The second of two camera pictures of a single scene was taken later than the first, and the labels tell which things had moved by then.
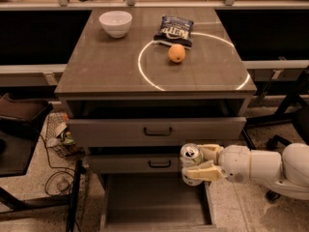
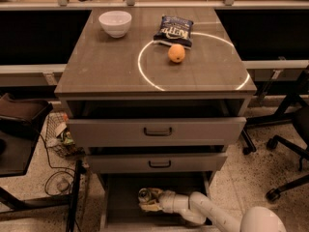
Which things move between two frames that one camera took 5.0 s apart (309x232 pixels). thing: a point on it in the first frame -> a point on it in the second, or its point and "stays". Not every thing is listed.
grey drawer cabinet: (140, 84) stays
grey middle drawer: (160, 163) stays
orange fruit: (177, 52) stays
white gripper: (236, 162) -> (168, 201)
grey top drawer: (160, 131) stays
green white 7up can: (190, 156) -> (144, 194)
